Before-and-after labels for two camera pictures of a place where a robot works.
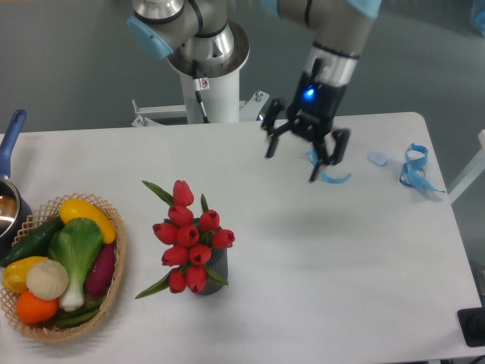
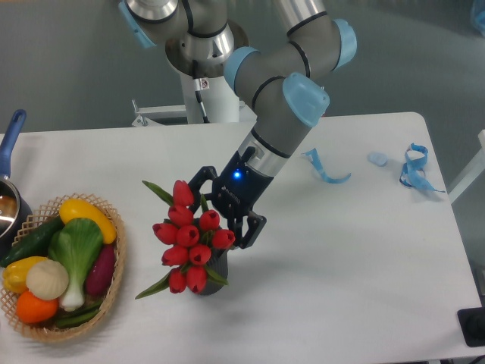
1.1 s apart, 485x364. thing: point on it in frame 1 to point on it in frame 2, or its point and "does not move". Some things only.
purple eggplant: (100, 274) does not move
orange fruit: (33, 309) does not move
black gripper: (311, 116) to (235, 192)
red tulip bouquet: (189, 240) does not move
